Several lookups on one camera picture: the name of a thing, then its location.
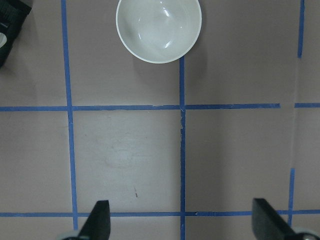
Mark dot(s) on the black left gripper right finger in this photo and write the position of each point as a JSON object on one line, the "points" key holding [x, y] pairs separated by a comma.
{"points": [[267, 224]]}

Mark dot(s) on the white ceramic bowl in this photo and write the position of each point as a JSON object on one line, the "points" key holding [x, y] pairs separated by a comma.
{"points": [[158, 31]]}

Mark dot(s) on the black plate rack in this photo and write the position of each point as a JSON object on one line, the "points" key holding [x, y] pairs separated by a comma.
{"points": [[13, 14]]}

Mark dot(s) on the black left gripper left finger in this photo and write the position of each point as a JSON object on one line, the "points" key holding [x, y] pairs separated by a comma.
{"points": [[98, 223]]}

